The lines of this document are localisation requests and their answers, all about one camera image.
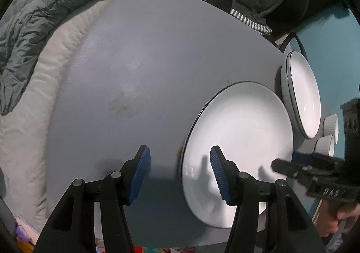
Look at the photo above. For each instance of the large white plate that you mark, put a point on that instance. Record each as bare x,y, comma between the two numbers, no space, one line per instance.
239,152

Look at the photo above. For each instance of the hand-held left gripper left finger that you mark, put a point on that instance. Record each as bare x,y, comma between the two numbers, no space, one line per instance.
139,177

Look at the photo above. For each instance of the grey quilted comforter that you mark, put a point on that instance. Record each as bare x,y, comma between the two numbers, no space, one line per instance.
42,3

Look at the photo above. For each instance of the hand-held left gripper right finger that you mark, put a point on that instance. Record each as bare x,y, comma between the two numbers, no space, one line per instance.
220,174

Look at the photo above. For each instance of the small white ribbed ramekin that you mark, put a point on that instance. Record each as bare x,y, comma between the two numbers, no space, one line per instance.
332,126
326,145

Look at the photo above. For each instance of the person's right hand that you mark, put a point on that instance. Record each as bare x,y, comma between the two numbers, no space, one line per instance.
327,219

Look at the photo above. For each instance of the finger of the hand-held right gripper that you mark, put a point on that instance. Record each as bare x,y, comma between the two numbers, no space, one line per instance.
303,157
289,168

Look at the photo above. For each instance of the white bed sheet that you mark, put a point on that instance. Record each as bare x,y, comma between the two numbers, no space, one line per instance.
28,143

